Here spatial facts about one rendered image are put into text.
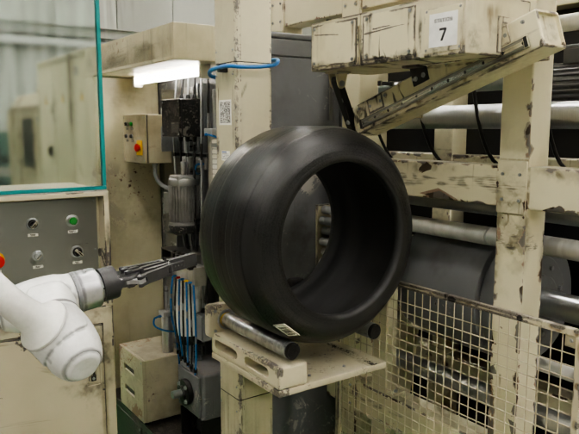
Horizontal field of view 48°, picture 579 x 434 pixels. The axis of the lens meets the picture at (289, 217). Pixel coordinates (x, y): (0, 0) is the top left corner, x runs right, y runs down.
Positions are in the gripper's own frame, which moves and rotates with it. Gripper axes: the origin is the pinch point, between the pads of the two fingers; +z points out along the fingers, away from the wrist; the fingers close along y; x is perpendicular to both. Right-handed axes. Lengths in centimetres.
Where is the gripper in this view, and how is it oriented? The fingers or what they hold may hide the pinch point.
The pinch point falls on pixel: (182, 262)
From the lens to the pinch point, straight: 155.2
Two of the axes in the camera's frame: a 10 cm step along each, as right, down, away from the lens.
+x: 1.2, 9.7, 2.2
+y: -5.7, -1.1, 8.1
